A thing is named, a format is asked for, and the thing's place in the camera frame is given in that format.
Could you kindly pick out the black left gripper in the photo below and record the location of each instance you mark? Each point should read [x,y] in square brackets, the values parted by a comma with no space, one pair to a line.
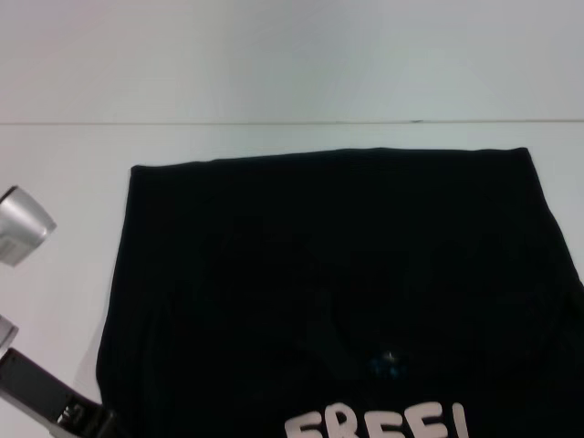
[36,397]

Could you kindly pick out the black t-shirt with white print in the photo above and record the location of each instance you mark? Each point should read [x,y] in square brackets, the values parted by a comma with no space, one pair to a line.
[319,274]

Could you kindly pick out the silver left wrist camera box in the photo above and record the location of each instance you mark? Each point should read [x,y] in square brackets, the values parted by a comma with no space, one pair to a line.
[23,226]

